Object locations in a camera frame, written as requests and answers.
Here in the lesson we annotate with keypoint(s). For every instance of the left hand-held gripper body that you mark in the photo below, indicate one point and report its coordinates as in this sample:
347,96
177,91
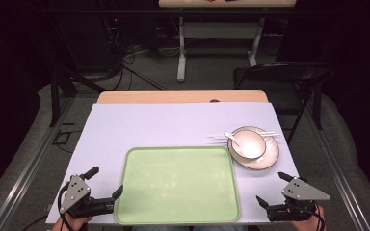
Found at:
77,192

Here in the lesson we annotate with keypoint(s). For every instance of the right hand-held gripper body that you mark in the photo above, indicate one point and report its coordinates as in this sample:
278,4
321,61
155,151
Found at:
300,191

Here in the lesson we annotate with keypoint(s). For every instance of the person's left hand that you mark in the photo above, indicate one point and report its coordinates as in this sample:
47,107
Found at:
72,224

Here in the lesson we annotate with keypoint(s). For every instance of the person's right hand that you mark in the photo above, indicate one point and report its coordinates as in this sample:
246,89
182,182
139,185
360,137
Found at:
314,224

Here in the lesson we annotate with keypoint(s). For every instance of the round beige plate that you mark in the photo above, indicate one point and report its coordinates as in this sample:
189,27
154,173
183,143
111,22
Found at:
269,158

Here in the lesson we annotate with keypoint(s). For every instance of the white ceramic bowl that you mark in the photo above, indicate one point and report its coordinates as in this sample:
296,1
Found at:
253,148

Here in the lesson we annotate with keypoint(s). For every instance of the green plastic tray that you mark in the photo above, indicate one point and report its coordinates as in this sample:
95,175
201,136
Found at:
178,186

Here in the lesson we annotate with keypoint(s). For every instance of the white ceramic spoon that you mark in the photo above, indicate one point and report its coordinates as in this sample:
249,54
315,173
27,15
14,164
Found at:
230,136

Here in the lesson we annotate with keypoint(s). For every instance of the white chopstick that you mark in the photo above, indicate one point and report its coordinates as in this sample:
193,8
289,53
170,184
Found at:
214,137
221,134

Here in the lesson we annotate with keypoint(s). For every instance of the pale lavender table sheet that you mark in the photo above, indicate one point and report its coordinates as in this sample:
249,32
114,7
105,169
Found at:
160,125

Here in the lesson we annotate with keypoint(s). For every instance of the black metal stand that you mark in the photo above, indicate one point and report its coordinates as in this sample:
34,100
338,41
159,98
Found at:
55,96

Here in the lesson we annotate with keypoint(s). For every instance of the black folding chair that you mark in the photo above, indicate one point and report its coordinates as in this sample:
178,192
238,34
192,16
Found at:
285,73

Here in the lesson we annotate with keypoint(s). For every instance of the wooden table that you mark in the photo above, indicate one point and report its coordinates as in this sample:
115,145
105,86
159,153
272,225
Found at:
173,96

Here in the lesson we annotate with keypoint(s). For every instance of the dark equipment rack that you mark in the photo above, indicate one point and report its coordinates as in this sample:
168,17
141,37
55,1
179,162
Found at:
114,32

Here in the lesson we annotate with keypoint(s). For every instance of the white-legged background table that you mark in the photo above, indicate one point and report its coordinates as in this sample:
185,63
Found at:
221,30

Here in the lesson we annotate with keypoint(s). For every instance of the aluminium floor rail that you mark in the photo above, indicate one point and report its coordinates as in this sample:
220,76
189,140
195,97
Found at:
337,166
29,170

